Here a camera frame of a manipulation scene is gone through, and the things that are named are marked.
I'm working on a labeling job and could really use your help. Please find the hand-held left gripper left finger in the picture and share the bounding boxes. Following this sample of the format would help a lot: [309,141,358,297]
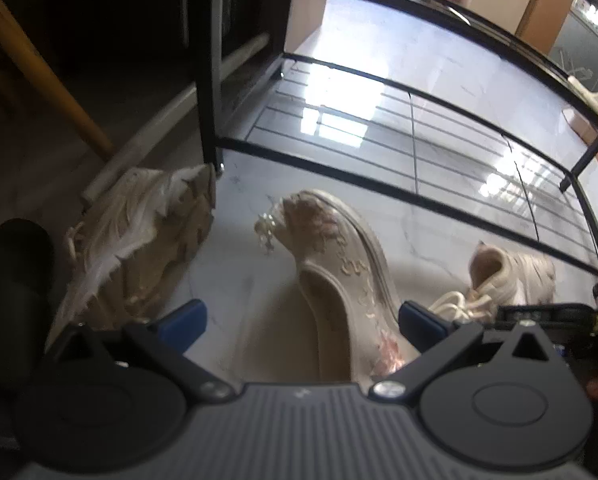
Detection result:
[49,299,234,404]

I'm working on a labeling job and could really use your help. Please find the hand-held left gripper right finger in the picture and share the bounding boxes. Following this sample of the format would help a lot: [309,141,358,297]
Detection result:
[369,301,562,404]

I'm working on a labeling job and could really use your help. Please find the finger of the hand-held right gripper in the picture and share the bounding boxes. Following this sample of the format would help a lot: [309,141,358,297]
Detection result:
[496,304,594,325]

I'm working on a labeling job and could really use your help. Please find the beige embroidered shoe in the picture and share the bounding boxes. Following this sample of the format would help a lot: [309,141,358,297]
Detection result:
[255,189,420,382]

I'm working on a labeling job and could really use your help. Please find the black metal shoe rack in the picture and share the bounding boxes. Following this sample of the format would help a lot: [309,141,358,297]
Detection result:
[191,0,598,306]

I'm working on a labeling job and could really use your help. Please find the white lace-up sneaker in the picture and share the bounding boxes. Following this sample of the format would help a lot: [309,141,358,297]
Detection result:
[428,241,558,325]

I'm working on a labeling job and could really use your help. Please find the beige chunky sneaker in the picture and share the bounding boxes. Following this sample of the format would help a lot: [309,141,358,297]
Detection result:
[46,163,218,347]

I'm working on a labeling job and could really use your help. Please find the black slipper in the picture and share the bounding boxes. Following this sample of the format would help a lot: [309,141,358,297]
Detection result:
[0,219,56,393]

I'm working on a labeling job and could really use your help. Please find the white pole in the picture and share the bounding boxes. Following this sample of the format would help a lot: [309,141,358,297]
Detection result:
[83,32,272,202]

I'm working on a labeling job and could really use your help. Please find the frosted glass door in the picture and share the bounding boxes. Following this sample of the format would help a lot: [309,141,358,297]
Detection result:
[543,9,598,97]

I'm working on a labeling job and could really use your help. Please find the yellow wooden table leg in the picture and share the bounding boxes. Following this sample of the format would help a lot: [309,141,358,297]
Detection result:
[0,0,116,157]

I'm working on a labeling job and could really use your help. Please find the brown cardboard box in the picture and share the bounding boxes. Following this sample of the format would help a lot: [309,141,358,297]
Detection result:
[515,0,578,37]

